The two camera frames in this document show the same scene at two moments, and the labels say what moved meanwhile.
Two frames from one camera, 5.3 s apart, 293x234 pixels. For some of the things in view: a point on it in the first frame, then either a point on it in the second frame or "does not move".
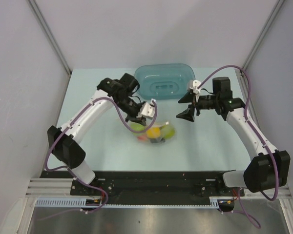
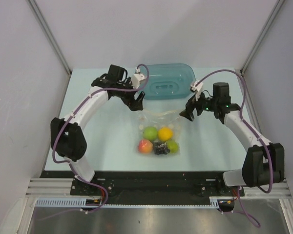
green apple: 137,126 to 150,133
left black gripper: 141,120 to 136,104
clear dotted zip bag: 156,133 to 168,118
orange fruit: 154,132 to 165,134
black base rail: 150,185 does not move
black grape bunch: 157,140 to 160,147
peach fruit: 142,138 to 145,146
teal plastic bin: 164,81 does not move
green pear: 167,131 to 173,146
